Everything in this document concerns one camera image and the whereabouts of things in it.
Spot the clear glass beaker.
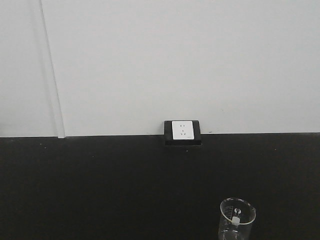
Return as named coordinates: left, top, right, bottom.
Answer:
left=218, top=197, right=257, bottom=240

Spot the clear plastic pipette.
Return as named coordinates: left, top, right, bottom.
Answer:
left=231, top=208, right=242, bottom=226

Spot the black socket mounting box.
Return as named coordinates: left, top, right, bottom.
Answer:
left=163, top=120, right=202, bottom=147

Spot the white wall power socket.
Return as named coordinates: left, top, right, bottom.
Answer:
left=171, top=120, right=195, bottom=140

